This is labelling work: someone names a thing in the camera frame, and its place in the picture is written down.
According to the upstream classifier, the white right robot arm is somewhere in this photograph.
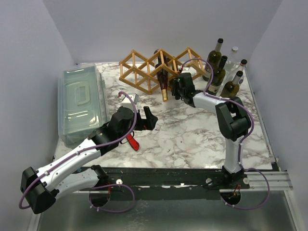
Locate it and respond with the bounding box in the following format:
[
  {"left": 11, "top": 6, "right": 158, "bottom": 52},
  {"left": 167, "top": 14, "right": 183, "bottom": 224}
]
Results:
[{"left": 169, "top": 73, "right": 254, "bottom": 189}]

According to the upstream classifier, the dark bottle black neck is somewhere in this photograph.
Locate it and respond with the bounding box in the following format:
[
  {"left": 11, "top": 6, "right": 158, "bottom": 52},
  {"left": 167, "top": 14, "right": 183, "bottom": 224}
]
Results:
[
  {"left": 168, "top": 61, "right": 179, "bottom": 96},
  {"left": 206, "top": 55, "right": 228, "bottom": 95}
]

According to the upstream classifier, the clear plastic storage box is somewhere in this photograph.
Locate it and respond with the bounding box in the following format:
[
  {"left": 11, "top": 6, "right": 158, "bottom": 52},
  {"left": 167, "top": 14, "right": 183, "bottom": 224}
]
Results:
[{"left": 58, "top": 63, "right": 110, "bottom": 148}]

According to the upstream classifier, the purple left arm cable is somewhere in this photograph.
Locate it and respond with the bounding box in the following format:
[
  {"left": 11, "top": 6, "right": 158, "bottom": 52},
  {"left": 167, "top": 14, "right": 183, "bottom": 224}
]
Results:
[{"left": 18, "top": 91, "right": 139, "bottom": 214}]

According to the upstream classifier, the green bottle silver foil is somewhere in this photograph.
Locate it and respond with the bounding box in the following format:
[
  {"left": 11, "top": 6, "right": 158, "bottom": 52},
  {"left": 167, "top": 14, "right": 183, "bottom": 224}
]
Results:
[{"left": 220, "top": 70, "right": 243, "bottom": 98}]

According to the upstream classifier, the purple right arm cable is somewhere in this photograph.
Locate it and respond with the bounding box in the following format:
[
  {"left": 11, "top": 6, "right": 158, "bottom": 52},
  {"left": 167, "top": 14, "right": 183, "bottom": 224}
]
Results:
[{"left": 179, "top": 58, "right": 270, "bottom": 210}]

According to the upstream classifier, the aluminium extrusion rail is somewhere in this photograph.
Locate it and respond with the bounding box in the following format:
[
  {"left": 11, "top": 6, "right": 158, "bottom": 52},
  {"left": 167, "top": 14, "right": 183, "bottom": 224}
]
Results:
[{"left": 220, "top": 170, "right": 294, "bottom": 193}]

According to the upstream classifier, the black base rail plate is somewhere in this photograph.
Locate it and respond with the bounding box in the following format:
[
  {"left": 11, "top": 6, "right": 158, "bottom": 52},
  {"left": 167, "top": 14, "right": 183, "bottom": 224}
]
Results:
[{"left": 90, "top": 165, "right": 250, "bottom": 200}]

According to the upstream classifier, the red bottle gold foil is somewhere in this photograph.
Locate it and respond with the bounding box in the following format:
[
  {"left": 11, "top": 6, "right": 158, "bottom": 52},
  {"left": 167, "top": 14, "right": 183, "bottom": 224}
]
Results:
[{"left": 154, "top": 55, "right": 168, "bottom": 102}]

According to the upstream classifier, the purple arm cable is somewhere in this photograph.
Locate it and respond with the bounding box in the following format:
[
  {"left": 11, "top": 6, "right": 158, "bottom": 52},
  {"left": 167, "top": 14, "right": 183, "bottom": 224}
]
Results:
[
  {"left": 179, "top": 58, "right": 270, "bottom": 210},
  {"left": 18, "top": 91, "right": 139, "bottom": 214}
]

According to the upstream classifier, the green wine bottle brown label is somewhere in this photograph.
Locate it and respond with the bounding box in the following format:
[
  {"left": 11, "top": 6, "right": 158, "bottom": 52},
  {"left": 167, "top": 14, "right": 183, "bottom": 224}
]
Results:
[{"left": 202, "top": 38, "right": 223, "bottom": 81}]

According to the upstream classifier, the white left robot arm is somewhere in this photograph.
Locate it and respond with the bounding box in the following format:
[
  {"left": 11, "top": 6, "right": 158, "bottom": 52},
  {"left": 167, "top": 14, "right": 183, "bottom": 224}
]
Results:
[{"left": 19, "top": 106, "right": 158, "bottom": 214}]

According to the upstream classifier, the clear squat glass bottle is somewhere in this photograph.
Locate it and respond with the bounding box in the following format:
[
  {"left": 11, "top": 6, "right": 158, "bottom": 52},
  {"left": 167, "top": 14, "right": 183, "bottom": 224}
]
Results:
[{"left": 224, "top": 46, "right": 238, "bottom": 72}]

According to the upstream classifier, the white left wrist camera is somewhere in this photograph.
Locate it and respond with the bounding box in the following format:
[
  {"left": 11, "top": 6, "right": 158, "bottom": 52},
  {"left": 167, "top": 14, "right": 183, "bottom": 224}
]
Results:
[{"left": 120, "top": 93, "right": 139, "bottom": 107}]

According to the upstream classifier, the clear tall bottle blue label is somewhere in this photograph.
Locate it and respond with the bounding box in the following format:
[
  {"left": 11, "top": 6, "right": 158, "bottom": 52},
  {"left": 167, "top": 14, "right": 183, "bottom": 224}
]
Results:
[{"left": 226, "top": 59, "right": 248, "bottom": 85}]

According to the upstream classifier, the wooden wine rack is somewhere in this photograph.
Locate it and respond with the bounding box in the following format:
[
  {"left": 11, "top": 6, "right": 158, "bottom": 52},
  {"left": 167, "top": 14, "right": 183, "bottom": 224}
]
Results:
[{"left": 119, "top": 47, "right": 205, "bottom": 94}]

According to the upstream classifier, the red black utility knife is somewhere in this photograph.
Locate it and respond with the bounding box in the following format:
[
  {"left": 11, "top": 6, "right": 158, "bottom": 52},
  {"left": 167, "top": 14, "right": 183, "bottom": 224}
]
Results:
[{"left": 127, "top": 133, "right": 140, "bottom": 152}]

